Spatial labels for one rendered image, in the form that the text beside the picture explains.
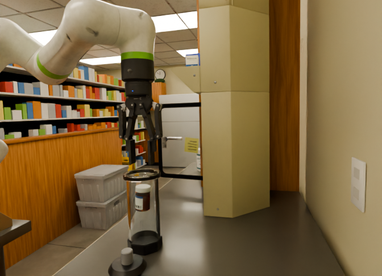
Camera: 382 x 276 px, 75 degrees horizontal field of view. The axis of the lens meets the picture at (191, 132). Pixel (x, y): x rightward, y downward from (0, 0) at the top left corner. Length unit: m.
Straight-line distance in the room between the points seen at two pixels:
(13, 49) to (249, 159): 0.91
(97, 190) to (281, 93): 2.42
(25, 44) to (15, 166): 1.90
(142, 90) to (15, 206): 2.34
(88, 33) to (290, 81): 0.93
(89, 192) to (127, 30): 2.68
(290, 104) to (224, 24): 0.54
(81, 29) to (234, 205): 0.75
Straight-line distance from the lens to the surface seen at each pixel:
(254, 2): 1.08
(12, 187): 2.84
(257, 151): 1.02
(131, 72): 0.70
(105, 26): 0.68
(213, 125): 0.93
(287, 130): 1.30
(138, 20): 0.72
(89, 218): 3.34
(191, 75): 0.95
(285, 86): 1.30
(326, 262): 0.81
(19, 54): 1.06
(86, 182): 3.20
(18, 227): 1.16
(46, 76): 1.02
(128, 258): 0.69
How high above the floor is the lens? 1.33
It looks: 4 degrees down
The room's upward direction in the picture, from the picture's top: 2 degrees counter-clockwise
